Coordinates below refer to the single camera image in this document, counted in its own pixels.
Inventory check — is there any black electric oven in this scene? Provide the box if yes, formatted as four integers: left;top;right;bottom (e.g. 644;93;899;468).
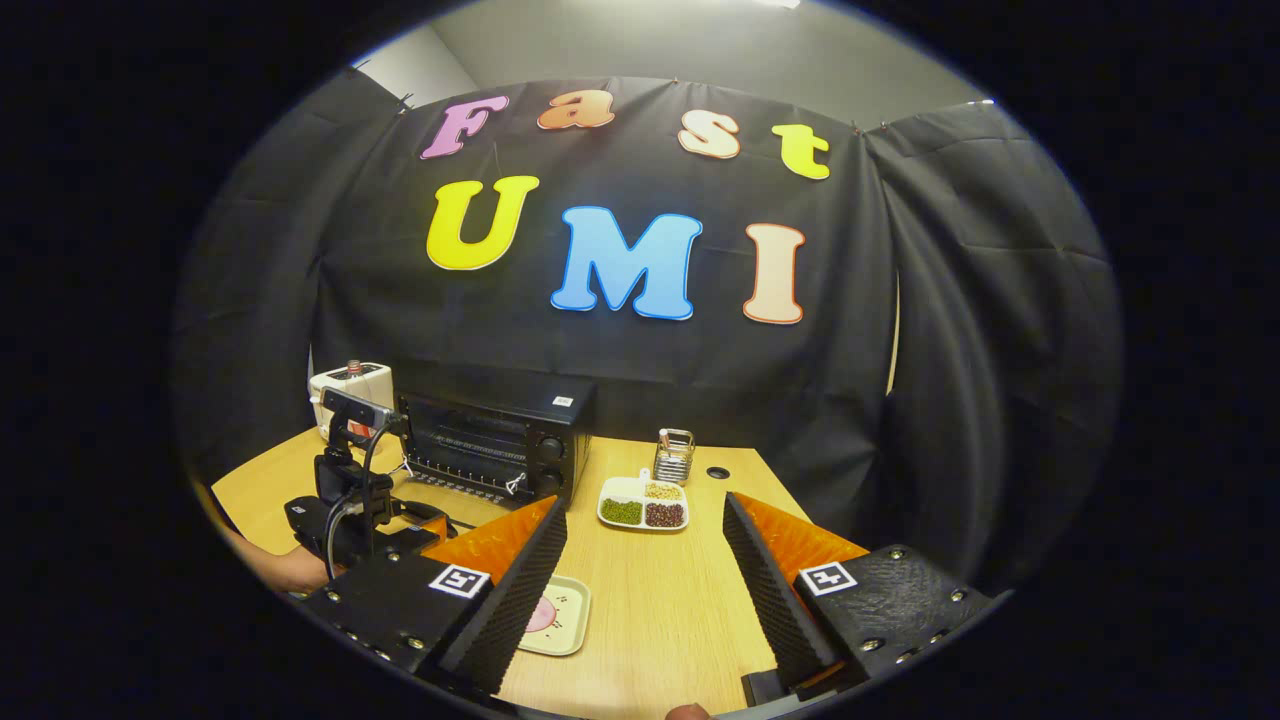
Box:
395;375;598;511

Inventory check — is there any metal mesh utensil holder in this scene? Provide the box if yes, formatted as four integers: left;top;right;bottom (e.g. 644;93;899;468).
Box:
654;428;696;485

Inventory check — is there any clear plastic bottle red label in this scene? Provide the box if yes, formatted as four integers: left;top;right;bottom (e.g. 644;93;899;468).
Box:
340;358;381;443

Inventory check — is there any white toaster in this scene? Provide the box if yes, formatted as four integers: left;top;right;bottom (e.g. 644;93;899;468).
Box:
308;362;395;441

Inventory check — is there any black backdrop cloth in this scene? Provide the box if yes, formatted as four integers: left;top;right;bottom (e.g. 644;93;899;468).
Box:
170;70;1126;591

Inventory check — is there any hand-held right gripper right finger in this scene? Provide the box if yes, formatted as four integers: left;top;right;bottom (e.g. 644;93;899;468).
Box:
722;490;996;693

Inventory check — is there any black camera cable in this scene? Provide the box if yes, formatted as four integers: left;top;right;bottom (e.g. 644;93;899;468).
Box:
322;415;391;583

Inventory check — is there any cream food tray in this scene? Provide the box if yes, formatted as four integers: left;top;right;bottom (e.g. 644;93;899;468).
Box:
517;575;592;658

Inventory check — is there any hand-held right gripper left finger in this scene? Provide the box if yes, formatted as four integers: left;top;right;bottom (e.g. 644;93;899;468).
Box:
298;494;571;699

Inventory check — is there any white divided dish of beans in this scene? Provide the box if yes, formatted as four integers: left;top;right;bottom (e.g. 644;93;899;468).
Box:
597;468;690;532

